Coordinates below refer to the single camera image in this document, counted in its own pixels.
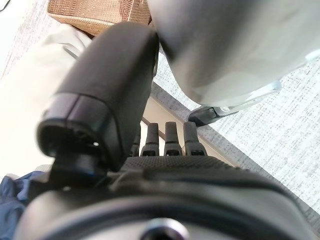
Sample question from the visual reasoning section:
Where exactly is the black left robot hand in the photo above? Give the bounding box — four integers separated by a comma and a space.
14, 21, 316, 240

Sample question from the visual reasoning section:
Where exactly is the dark blue garment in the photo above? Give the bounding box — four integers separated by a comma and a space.
0, 171, 51, 240

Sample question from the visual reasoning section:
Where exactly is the bed with beige cover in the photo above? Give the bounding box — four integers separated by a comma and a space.
0, 22, 101, 176

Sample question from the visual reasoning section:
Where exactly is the brown wicker basket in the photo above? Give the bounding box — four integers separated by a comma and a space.
46, 0, 156, 39

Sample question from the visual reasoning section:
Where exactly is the black robot foot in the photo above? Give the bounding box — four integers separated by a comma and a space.
187, 105, 240, 127

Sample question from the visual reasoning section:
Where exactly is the grey patterned rug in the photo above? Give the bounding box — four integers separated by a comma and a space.
0, 0, 320, 226

